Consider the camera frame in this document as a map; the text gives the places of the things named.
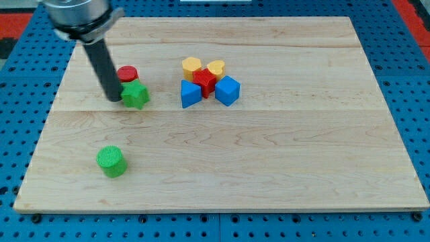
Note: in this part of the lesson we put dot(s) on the red circle block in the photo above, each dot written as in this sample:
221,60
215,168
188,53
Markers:
127,73

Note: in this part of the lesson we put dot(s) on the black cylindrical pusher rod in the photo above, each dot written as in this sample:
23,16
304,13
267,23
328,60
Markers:
103,66

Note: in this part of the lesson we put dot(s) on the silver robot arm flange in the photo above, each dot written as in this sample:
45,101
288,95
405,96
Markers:
84,20

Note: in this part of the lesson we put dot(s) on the red star block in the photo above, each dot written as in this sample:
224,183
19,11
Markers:
206,80

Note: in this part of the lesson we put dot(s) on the green star block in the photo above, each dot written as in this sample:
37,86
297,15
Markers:
135,94

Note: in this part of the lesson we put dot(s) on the wooden board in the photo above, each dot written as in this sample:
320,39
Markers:
310,131

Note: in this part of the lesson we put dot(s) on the blue cube block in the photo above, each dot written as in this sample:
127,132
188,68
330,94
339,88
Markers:
227,90

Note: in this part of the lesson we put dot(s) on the blue triangle block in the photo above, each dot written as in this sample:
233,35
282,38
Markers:
191,93

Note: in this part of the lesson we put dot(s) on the yellow heart block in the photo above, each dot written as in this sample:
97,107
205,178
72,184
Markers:
217,68

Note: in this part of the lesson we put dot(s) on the yellow hexagon block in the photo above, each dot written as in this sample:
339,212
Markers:
190,65

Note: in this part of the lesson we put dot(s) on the green cylinder block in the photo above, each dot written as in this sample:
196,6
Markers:
111,161

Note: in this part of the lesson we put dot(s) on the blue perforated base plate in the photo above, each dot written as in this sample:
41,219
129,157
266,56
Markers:
393,38

